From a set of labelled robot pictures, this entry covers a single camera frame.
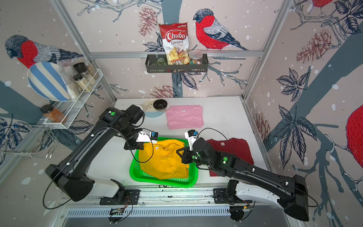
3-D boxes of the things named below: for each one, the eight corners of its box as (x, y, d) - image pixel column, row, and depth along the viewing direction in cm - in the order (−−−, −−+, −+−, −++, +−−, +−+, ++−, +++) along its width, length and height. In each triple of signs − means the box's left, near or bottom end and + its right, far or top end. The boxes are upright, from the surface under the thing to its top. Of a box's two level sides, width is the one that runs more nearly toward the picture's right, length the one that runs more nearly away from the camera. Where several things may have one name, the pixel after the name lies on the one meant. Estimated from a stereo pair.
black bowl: (154, 112, 114) (152, 107, 109) (155, 104, 119) (154, 99, 114) (166, 112, 114) (165, 107, 109) (167, 104, 119) (166, 99, 114)
